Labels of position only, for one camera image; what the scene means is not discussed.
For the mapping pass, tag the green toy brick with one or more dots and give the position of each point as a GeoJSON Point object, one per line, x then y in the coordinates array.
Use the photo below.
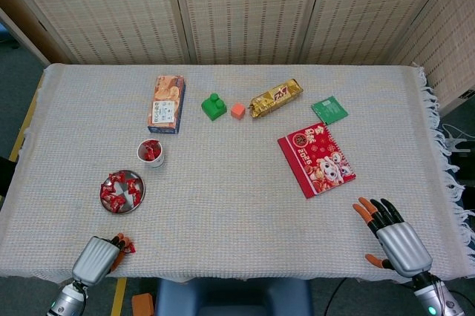
{"type": "Point", "coordinates": [213, 110]}

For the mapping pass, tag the white woven tablecloth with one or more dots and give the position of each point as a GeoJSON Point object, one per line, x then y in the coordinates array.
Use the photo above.
{"type": "Point", "coordinates": [237, 201]}

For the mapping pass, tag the green sachet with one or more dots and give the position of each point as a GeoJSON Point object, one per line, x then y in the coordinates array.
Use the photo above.
{"type": "Point", "coordinates": [329, 110]}

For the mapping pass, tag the red spiral calendar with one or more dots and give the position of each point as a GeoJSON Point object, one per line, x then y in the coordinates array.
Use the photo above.
{"type": "Point", "coordinates": [315, 160]}

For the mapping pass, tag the white paper cup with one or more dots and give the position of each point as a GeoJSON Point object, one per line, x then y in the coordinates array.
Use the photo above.
{"type": "Point", "coordinates": [159, 163]}

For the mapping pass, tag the woven bamboo folding screen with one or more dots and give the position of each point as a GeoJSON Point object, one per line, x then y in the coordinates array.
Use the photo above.
{"type": "Point", "coordinates": [241, 8]}

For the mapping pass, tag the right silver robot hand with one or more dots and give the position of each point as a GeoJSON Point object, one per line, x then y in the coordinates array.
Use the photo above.
{"type": "Point", "coordinates": [404, 253]}

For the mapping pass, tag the orange cube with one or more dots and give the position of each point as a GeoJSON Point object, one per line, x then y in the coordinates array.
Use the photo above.
{"type": "Point", "coordinates": [237, 111]}

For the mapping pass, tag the dark trouser leg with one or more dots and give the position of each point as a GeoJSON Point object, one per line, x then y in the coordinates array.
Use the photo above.
{"type": "Point", "coordinates": [6, 177]}

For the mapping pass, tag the silver metal plate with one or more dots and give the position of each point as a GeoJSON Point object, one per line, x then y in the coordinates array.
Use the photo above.
{"type": "Point", "coordinates": [128, 206]}

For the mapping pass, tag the blue chair seat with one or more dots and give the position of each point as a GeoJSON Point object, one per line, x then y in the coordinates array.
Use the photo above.
{"type": "Point", "coordinates": [234, 301]}

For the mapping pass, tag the orange and blue biscuit box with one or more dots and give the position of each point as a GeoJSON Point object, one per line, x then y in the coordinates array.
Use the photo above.
{"type": "Point", "coordinates": [165, 108]}

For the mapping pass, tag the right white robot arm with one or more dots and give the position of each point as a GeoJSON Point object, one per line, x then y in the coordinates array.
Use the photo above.
{"type": "Point", "coordinates": [432, 299]}

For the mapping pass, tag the orange block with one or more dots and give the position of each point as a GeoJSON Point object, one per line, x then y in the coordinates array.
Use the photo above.
{"type": "Point", "coordinates": [143, 305]}

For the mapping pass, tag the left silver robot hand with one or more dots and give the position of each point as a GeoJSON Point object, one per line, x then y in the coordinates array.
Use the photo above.
{"type": "Point", "coordinates": [94, 260]}

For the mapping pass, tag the gold snack packet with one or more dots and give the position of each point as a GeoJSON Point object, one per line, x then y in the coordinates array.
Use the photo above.
{"type": "Point", "coordinates": [274, 99]}

